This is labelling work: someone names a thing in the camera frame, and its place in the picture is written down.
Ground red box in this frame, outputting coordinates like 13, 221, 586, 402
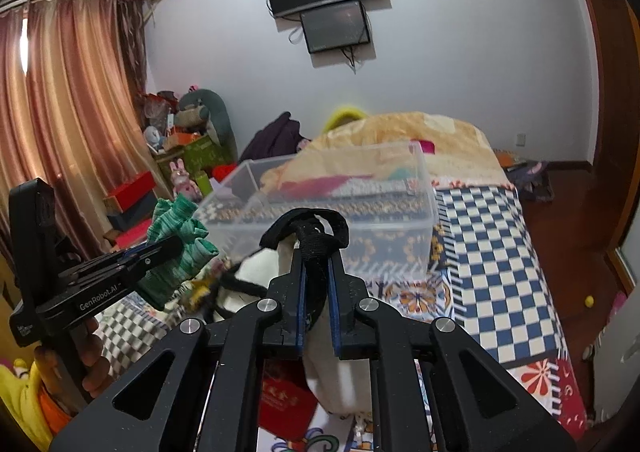
103, 171, 156, 215

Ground pink bunny plush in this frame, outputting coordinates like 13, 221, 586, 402
169, 159, 202, 203

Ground red velvet pouch gold trim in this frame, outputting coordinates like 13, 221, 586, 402
258, 358, 318, 441

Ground green knitted cloth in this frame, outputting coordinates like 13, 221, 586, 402
136, 194, 218, 310

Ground yellow fluffy ring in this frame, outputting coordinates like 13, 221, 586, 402
322, 104, 369, 134

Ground grey plush toy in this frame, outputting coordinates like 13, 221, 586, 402
174, 88, 238, 161

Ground small black wall monitor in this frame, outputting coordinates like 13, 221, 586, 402
300, 1, 371, 55

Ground left hand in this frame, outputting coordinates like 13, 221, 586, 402
34, 318, 113, 411

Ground white tote bag black handles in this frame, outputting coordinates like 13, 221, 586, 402
211, 207, 381, 415

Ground clear plastic storage box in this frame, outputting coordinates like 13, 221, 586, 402
193, 140, 441, 278

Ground green gift box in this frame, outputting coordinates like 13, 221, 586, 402
182, 135, 233, 175

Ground beige floral blanket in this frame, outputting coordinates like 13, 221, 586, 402
260, 112, 515, 192

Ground pink orange curtain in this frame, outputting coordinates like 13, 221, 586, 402
1, 0, 169, 257

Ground dark purple clothing pile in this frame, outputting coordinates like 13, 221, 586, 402
239, 112, 310, 162

